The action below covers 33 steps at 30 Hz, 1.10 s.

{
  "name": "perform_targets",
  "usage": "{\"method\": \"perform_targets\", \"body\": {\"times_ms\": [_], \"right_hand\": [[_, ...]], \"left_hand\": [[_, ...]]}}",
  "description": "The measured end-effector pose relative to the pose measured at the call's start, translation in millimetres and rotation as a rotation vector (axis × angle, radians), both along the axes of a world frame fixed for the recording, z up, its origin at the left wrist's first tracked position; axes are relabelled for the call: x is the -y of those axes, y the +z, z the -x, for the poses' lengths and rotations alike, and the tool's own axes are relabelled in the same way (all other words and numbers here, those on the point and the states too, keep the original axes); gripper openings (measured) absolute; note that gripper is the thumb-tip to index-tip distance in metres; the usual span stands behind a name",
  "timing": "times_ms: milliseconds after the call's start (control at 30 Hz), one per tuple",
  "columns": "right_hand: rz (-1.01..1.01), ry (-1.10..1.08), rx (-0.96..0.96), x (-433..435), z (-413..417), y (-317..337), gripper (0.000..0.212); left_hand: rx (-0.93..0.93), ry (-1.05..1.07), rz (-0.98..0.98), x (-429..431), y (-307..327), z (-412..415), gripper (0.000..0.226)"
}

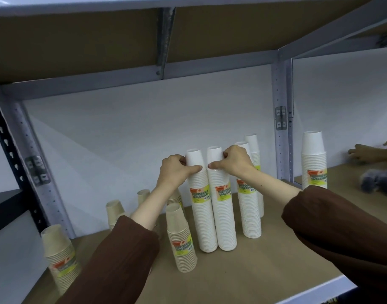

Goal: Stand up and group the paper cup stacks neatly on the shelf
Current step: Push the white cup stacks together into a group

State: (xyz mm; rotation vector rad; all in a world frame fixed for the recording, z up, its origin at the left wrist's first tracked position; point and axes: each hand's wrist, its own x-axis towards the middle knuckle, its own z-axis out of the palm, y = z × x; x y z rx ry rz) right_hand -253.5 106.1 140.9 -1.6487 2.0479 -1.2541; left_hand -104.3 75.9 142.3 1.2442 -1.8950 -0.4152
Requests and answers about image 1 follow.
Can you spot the person's left hand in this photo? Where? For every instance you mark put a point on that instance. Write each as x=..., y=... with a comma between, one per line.
x=172, y=172

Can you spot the person's right hand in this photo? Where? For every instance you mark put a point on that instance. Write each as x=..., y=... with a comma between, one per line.
x=237, y=161

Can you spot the person's left thumb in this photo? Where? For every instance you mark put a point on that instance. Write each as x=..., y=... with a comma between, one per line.
x=194, y=170

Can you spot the person's right thumb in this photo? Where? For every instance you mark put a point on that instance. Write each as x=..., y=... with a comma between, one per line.
x=216, y=165

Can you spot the white paper cup stack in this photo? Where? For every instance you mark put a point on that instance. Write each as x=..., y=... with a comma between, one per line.
x=203, y=215
x=255, y=151
x=224, y=218
x=249, y=212
x=314, y=161

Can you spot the person's right forearm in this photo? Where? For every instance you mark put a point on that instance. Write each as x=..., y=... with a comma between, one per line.
x=333, y=224

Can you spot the person's left forearm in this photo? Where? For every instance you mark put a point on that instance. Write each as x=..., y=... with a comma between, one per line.
x=117, y=259

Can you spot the brown paper cup stack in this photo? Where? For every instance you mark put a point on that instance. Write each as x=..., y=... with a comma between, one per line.
x=180, y=240
x=114, y=213
x=143, y=196
x=61, y=259
x=175, y=197

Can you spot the grey metal shelving rack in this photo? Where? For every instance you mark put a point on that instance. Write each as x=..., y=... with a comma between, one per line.
x=193, y=37

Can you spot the black shelving rack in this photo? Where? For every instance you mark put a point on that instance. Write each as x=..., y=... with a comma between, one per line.
x=6, y=205

